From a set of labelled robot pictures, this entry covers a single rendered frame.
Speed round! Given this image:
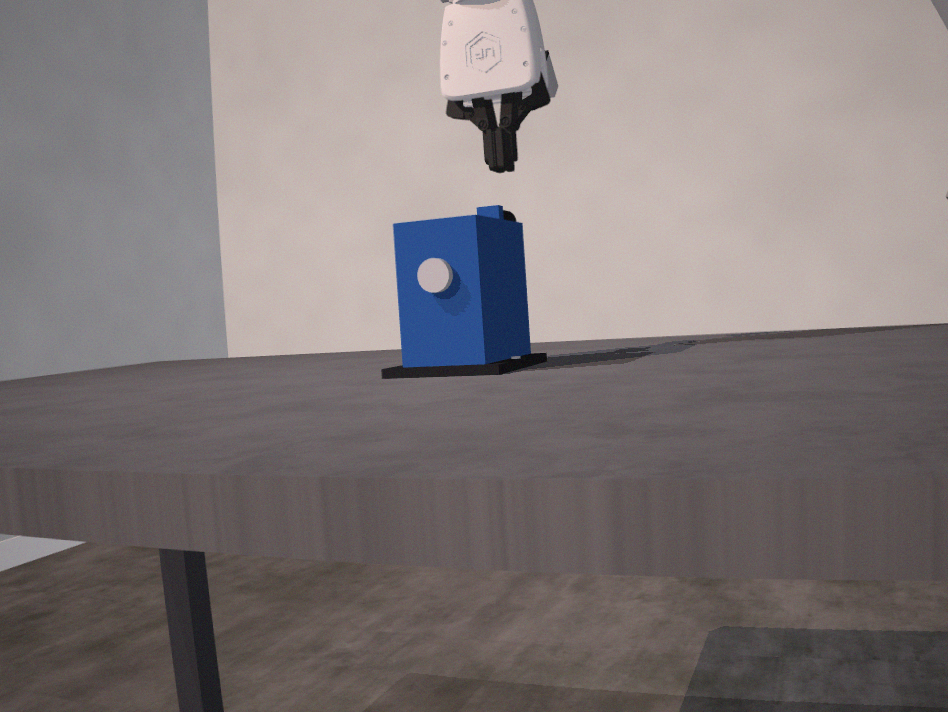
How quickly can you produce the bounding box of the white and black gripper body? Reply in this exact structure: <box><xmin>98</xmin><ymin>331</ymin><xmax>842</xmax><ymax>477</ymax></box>
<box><xmin>440</xmin><ymin>0</ymin><xmax>548</xmax><ymax>107</ymax></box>

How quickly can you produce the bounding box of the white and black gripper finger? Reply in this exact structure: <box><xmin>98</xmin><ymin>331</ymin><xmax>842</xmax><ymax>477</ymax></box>
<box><xmin>446</xmin><ymin>97</ymin><xmax>505</xmax><ymax>173</ymax></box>
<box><xmin>495</xmin><ymin>73</ymin><xmax>550</xmax><ymax>172</ymax></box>

